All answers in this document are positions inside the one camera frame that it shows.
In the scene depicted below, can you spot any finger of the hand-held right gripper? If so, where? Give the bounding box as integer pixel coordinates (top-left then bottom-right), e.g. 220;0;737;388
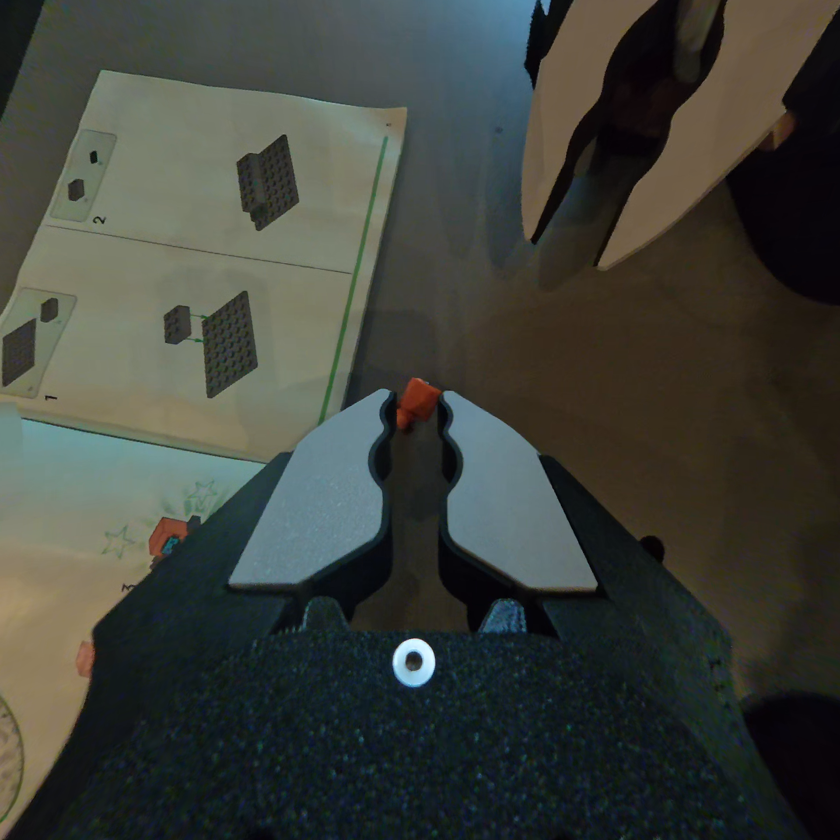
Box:
598;0;840;271
521;0;664;246

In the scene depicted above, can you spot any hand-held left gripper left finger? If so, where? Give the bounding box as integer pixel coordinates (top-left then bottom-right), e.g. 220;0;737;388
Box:
230;389;395;594

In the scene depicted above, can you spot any orange toy brick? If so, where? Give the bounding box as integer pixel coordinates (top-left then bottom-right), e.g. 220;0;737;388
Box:
395;378;437;431

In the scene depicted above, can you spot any white instruction booklet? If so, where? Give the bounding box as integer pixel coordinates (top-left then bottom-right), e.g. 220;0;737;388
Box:
0;69;408;815

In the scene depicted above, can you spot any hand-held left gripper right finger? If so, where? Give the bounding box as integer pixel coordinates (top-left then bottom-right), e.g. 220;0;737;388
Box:
440;392;599;594

